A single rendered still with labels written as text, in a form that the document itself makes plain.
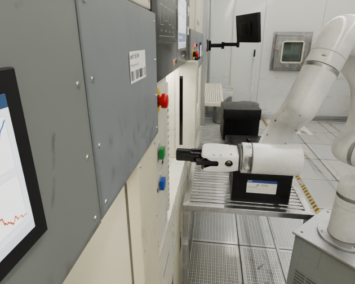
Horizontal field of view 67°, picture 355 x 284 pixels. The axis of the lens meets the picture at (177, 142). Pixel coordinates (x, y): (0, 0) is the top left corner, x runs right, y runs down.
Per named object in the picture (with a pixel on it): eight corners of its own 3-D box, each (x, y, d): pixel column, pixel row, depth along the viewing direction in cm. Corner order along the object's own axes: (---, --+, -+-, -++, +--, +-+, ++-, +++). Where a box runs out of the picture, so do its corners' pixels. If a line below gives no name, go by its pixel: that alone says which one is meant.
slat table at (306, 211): (289, 329, 149) (314, 214, 122) (181, 316, 156) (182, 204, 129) (256, 200, 269) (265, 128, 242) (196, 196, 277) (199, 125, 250)
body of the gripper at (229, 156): (243, 178, 71) (200, 176, 72) (239, 162, 80) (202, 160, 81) (245, 151, 68) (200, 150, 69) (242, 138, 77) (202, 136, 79)
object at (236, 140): (274, 165, 169) (276, 146, 164) (226, 164, 171) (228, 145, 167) (264, 148, 196) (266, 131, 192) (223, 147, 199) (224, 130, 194)
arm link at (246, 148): (251, 179, 71) (239, 178, 71) (247, 165, 79) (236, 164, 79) (253, 150, 68) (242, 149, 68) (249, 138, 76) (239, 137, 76)
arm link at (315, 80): (291, 71, 82) (245, 159, 85) (310, 57, 67) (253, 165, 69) (319, 84, 82) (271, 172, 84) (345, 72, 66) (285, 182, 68)
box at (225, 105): (258, 141, 211) (262, 110, 202) (221, 140, 212) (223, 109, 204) (251, 129, 237) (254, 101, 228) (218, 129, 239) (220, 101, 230)
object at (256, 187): (230, 200, 132) (233, 169, 126) (229, 174, 158) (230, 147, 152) (289, 205, 129) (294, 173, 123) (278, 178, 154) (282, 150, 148)
